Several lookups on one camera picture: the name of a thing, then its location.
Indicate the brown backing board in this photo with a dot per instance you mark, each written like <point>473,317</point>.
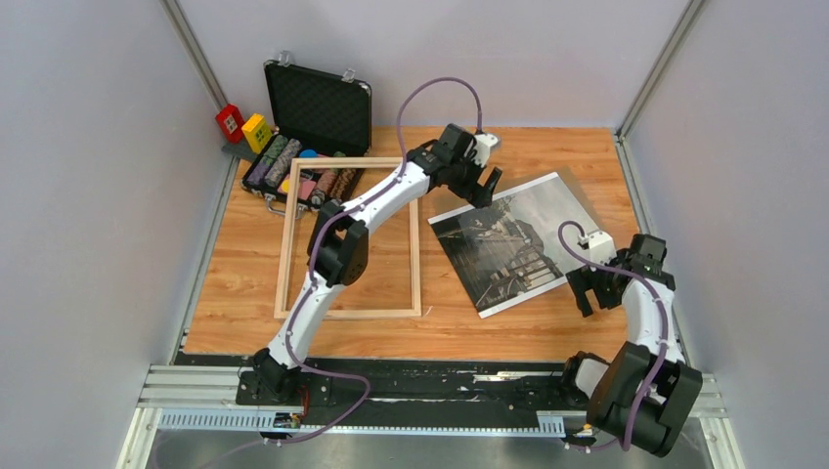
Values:
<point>576,188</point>

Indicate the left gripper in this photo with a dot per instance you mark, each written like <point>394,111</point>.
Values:
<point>476,191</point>

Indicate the red toy house block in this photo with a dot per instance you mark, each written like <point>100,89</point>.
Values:
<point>230,122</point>

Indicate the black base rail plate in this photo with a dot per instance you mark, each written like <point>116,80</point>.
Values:
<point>423,393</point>

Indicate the yellow toy house block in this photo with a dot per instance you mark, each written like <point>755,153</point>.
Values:
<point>257,132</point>

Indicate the black poker chip case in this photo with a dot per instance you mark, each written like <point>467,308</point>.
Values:
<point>323,111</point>

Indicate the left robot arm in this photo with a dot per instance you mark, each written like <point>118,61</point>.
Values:
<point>277,366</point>

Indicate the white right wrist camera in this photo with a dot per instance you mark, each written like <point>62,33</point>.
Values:
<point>598,247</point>

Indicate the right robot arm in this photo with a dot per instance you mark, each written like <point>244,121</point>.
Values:
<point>645,394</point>

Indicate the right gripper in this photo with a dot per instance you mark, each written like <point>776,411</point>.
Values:
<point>583,279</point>

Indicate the black and white photo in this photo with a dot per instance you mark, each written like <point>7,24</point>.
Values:
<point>509,252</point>

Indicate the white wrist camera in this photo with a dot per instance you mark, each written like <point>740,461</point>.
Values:
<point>485,145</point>
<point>598,247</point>

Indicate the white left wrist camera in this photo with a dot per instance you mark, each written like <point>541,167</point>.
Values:
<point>485,145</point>

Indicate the light wooden picture frame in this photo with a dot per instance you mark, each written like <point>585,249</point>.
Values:
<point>360,241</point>

